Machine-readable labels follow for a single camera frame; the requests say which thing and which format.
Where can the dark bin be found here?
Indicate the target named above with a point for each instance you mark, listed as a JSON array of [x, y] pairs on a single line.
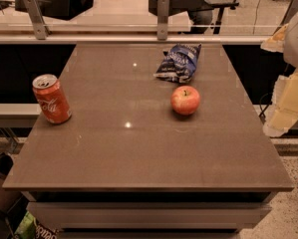
[[7, 198]]

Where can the metal bracket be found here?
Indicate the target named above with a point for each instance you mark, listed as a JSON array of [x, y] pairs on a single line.
[[291, 15], [41, 30], [162, 18]]

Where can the red apple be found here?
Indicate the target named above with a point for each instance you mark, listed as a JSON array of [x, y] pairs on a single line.
[[185, 100]]

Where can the left metal bracket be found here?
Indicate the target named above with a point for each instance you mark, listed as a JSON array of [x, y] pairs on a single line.
[[41, 30]]

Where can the blue chip bag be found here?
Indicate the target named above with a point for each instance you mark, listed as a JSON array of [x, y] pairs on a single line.
[[179, 64]]

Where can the red coke can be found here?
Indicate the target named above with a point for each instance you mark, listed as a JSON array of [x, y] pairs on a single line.
[[51, 98]]

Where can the right metal bracket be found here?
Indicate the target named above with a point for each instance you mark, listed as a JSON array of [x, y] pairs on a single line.
[[291, 15]]

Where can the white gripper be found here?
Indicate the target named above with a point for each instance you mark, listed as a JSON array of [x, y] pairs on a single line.
[[297, 44]]

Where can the green snack bag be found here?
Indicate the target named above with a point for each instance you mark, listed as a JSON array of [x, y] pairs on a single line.
[[26, 228]]

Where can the middle metal bracket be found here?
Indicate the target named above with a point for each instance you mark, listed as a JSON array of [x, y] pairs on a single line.
[[162, 18]]

